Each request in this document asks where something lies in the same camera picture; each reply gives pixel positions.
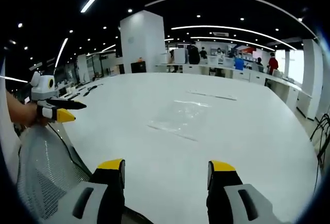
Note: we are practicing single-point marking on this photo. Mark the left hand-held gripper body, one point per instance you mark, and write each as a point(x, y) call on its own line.
point(42, 88)

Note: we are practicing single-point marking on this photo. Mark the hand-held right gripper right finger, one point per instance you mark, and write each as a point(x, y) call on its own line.
point(227, 200)

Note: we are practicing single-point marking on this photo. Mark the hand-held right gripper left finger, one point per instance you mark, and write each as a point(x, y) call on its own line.
point(103, 198)

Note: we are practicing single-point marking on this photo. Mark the large clear food packaging bag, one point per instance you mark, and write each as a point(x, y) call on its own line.
point(180, 118)

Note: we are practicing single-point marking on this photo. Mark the narrow clear food packaging bag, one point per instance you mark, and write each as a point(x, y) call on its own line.
point(211, 95)

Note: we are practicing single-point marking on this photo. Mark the person's left hand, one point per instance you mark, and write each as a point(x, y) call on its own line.
point(27, 113)

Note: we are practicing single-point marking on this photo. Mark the dark tool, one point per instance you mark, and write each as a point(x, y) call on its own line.
point(74, 95)
point(90, 90)

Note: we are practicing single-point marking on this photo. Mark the grey mesh chair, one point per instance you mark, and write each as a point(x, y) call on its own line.
point(43, 162)

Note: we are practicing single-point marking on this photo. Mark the black box device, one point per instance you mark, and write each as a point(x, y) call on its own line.
point(138, 67)

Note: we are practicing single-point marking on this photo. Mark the long white counter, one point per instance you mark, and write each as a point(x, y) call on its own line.
point(257, 76)

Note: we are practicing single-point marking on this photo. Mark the ceiling air vent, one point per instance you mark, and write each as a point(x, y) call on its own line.
point(220, 34)

